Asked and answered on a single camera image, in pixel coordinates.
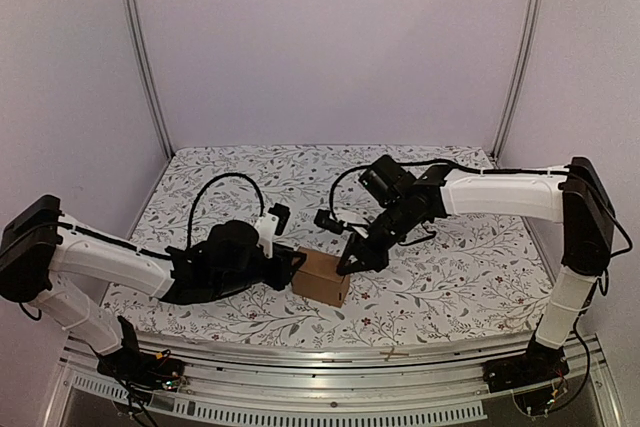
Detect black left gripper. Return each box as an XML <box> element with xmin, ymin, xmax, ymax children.
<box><xmin>213</xmin><ymin>243</ymin><xmax>305</xmax><ymax>297</ymax></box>

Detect brown cardboard box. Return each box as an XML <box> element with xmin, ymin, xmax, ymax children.
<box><xmin>292</xmin><ymin>248</ymin><xmax>350</xmax><ymax>307</ymax></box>

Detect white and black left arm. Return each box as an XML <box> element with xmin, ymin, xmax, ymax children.
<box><xmin>1</xmin><ymin>195</ymin><xmax>307</xmax><ymax>391</ymax></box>

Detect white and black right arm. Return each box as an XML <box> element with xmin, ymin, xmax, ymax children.
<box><xmin>330</xmin><ymin>155</ymin><xmax>633</xmax><ymax>393</ymax></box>

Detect floral patterned table mat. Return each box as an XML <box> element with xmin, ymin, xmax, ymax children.
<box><xmin>102</xmin><ymin>145</ymin><xmax>551</xmax><ymax>349</ymax></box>

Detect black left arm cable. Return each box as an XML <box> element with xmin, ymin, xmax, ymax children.
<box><xmin>187</xmin><ymin>172</ymin><xmax>266</xmax><ymax>248</ymax></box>

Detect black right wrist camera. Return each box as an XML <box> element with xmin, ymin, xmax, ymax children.
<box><xmin>313</xmin><ymin>154</ymin><xmax>419</xmax><ymax>236</ymax></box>

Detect aluminium front rail base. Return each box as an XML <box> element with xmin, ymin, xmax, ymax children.
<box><xmin>39</xmin><ymin>331</ymin><xmax>626</xmax><ymax>427</ymax></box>

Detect right aluminium frame post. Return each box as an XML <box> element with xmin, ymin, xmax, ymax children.
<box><xmin>490</xmin><ymin>0</ymin><xmax>543</xmax><ymax>164</ymax></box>

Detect aluminium frame post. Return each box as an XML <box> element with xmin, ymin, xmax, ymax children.
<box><xmin>490</xmin><ymin>0</ymin><xmax>543</xmax><ymax>164</ymax></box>
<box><xmin>122</xmin><ymin>0</ymin><xmax>175</xmax><ymax>160</ymax></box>

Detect left aluminium frame post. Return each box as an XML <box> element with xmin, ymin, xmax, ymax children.
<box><xmin>122</xmin><ymin>0</ymin><xmax>175</xmax><ymax>160</ymax></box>

